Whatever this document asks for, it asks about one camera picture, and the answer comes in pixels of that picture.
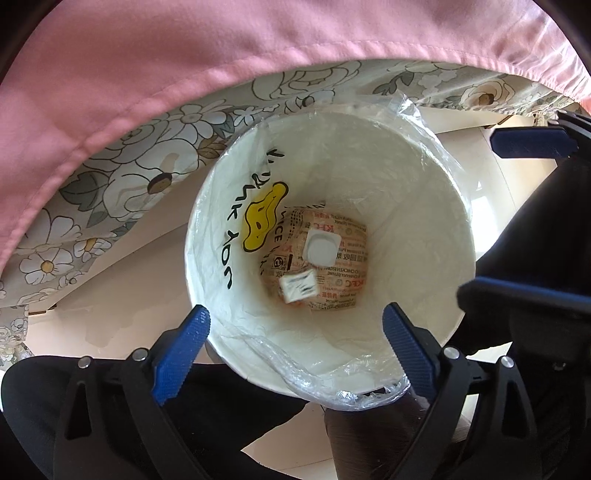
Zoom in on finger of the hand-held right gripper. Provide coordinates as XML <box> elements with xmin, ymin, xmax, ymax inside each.
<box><xmin>490</xmin><ymin>111</ymin><xmax>591</xmax><ymax>160</ymax></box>
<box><xmin>457</xmin><ymin>276</ymin><xmax>591</xmax><ymax>324</ymax></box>

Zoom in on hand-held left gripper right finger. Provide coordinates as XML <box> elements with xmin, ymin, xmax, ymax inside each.
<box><xmin>382</xmin><ymin>302</ymin><xmax>543</xmax><ymax>480</ymax></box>

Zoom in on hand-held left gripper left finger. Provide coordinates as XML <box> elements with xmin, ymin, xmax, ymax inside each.
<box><xmin>53</xmin><ymin>305</ymin><xmax>259</xmax><ymax>480</ymax></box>

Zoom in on white round waste bin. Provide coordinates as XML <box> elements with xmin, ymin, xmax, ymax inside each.
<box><xmin>185</xmin><ymin>108</ymin><xmax>474</xmax><ymax>411</ymax></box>

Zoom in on person's black trousers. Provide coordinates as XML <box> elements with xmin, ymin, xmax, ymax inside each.
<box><xmin>0</xmin><ymin>157</ymin><xmax>591</xmax><ymax>480</ymax></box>

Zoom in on printed paper food bag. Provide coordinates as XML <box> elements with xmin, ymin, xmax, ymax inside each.
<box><xmin>261</xmin><ymin>205</ymin><xmax>370</xmax><ymax>312</ymax></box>

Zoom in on small white paper carton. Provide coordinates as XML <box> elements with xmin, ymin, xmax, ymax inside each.
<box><xmin>278</xmin><ymin>271</ymin><xmax>318</xmax><ymax>303</ymax></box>

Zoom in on small white plastic tub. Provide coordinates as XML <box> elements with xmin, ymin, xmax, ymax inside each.
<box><xmin>304</xmin><ymin>229</ymin><xmax>342</xmax><ymax>266</ymax></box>

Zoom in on white lined waste bin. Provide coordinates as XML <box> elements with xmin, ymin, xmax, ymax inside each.
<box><xmin>185</xmin><ymin>92</ymin><xmax>476</xmax><ymax>411</ymax></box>

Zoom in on cream floral bed sheet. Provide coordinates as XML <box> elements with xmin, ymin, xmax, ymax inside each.
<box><xmin>0</xmin><ymin>60</ymin><xmax>583</xmax><ymax>370</ymax></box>

